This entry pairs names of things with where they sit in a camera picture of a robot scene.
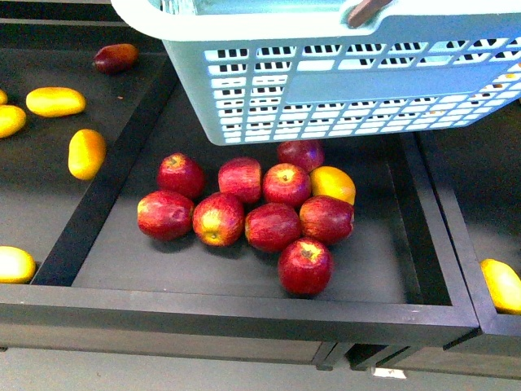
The yellow mango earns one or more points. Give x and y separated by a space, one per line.
55 101
86 154
17 265
12 120
503 285

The red mango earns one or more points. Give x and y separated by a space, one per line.
116 58

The red apple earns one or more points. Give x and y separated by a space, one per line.
307 154
286 183
272 227
326 219
218 220
181 174
305 267
165 215
241 177

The light blue plastic basket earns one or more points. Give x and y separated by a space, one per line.
269 71

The yellow lemon among apples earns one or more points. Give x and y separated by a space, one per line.
333 182

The brown basket handle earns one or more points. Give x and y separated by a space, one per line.
364 11

